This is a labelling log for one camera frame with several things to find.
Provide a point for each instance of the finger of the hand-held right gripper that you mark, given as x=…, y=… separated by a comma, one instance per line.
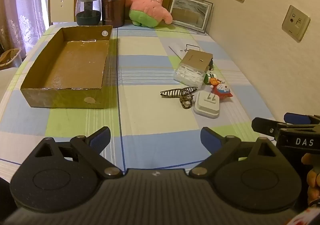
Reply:
x=296, y=116
x=265, y=125

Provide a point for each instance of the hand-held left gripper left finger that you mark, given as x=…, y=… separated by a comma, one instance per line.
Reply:
x=100, y=138

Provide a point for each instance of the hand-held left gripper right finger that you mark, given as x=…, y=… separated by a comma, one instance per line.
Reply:
x=211, y=140

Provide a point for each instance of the white square plug adapter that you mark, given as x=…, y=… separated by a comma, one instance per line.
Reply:
x=206, y=106

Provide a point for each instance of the blue and red cat figurine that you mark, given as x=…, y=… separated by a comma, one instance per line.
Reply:
x=223, y=90

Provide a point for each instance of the striped hair claw clip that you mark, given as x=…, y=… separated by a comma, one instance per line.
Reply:
x=175, y=93

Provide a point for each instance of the green and white roll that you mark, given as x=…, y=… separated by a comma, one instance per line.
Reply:
x=208, y=78

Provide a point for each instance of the brown cardboard box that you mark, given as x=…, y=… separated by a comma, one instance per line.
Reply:
x=75, y=65

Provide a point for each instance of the box of cotton swabs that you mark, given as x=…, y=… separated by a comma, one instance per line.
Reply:
x=193, y=63

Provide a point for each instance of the person's right hand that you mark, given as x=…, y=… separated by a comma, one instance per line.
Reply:
x=312, y=180

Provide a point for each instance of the small orange toy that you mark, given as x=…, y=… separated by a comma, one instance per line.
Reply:
x=214, y=81

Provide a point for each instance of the plaid tablecloth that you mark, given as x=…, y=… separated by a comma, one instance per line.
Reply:
x=145, y=77

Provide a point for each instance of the wicker basket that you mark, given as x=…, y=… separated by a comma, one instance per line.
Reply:
x=10, y=57

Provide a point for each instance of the glass jar with dark lid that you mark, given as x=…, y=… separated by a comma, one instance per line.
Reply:
x=88, y=12

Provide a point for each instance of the brown thermos jar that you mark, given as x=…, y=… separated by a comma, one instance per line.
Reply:
x=113, y=5

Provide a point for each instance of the cream wooden chair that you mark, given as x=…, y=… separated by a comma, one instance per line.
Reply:
x=62, y=2

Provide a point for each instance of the pink starfish plush toy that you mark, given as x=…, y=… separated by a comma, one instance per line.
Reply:
x=150, y=5

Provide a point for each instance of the purple lace curtain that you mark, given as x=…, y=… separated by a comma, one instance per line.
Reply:
x=22, y=2

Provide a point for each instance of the cream wall data socket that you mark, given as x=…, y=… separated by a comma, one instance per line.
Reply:
x=295, y=23

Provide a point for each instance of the sand art picture frame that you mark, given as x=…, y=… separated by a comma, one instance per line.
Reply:
x=190, y=11

